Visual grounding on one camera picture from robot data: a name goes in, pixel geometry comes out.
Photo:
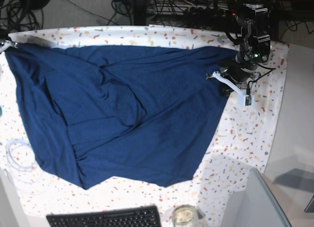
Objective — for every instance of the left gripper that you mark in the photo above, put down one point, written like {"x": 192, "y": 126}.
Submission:
{"x": 237, "y": 69}

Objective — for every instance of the blue t-shirt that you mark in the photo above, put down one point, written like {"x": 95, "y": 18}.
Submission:
{"x": 96, "y": 112}

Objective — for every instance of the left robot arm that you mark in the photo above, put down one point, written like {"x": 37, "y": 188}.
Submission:
{"x": 254, "y": 43}

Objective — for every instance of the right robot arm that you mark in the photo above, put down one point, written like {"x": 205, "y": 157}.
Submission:
{"x": 3, "y": 35}

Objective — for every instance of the terrazzo patterned tablecloth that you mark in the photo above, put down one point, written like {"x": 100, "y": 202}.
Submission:
{"x": 242, "y": 141}

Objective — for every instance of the black power strip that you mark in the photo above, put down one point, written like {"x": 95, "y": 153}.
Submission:
{"x": 170, "y": 7}

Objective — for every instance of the grey monitor edge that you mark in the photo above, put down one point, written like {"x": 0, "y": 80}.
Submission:
{"x": 256, "y": 206}

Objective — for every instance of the glass jar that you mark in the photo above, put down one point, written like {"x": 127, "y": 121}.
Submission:
{"x": 185, "y": 216}

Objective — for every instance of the black keyboard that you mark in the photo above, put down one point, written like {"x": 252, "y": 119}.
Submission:
{"x": 147, "y": 216}

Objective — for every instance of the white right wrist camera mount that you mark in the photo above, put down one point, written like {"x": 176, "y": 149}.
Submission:
{"x": 5, "y": 44}

